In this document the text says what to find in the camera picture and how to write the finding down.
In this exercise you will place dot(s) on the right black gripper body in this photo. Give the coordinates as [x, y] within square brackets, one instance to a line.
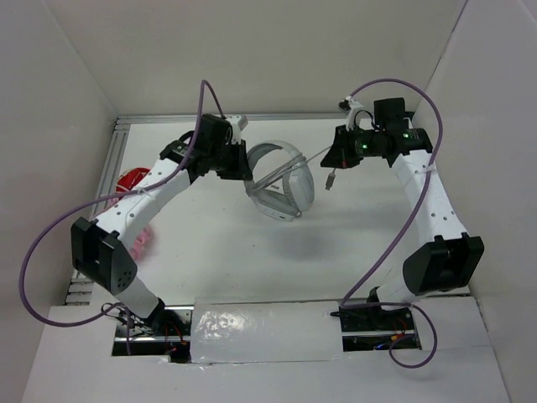
[356, 144]

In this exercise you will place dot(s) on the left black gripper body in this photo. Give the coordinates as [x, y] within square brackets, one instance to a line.
[226, 162]

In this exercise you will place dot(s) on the white grey headphones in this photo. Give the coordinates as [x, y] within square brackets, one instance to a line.
[286, 192]

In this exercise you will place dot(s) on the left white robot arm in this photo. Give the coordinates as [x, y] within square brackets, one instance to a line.
[100, 248]

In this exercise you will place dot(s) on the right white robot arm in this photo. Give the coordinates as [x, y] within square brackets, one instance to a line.
[447, 255]

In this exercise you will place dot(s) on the red headphones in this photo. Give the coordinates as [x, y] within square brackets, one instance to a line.
[130, 178]

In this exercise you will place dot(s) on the pink headphones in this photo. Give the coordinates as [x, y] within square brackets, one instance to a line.
[141, 243]

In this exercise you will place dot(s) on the white glossy cover panel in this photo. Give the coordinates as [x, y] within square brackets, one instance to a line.
[265, 333]

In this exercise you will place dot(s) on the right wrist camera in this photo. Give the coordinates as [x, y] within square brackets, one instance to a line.
[352, 108]

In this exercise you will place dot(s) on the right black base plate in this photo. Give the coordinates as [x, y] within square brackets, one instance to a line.
[373, 321]

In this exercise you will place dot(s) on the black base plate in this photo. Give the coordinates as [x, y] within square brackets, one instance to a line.
[177, 323]
[373, 321]

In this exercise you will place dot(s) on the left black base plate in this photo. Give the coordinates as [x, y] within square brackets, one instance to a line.
[177, 323]

